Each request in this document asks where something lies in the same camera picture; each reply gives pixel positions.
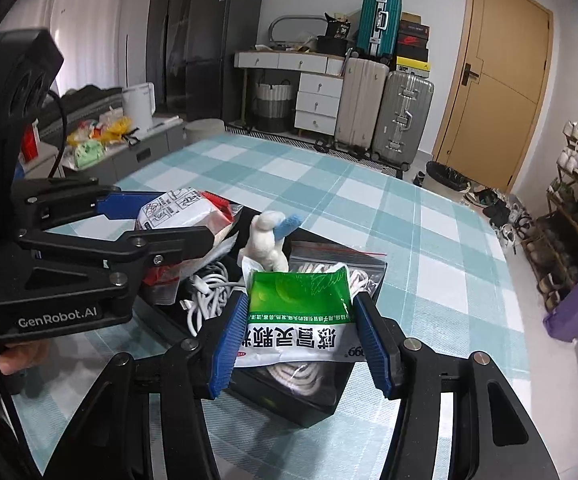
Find woven laundry basket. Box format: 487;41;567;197
252;79;294;132

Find grey low cabinet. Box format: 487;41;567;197
18;114;190;187

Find black refrigerator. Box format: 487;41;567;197
186;0;262;122

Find white charging cable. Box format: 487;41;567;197
179;259;248;337

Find white drawer desk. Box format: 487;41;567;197
234;50;345;136

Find plaid teal tablecloth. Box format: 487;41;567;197
10;132;533;480

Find beige suitcase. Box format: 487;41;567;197
334;58;390;154

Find white curtain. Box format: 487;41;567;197
0;0;122;96

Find wooden door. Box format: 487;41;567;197
433;0;554;192

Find black cardboard box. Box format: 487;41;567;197
134;229;388;427

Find dark tall wardrobe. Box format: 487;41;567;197
146;0;191;113

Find bagged white rope adidas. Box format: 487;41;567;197
254;242;388;405

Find white plush toy blue tips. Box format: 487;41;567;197
238;210;303;272

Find stack of shoe boxes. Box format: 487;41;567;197
395;12;431;78

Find teal suitcase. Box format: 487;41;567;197
355;0;402;60

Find bagged white strap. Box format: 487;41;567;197
134;186;242;306

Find silver suitcase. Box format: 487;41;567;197
371;72;434;171

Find person's left hand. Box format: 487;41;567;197
0;340;51;375

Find green white medicine packet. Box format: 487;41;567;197
236;263;365;367

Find shoe rack with shoes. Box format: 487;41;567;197
522;122;578;313

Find white appliance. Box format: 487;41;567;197
122;82;156;131

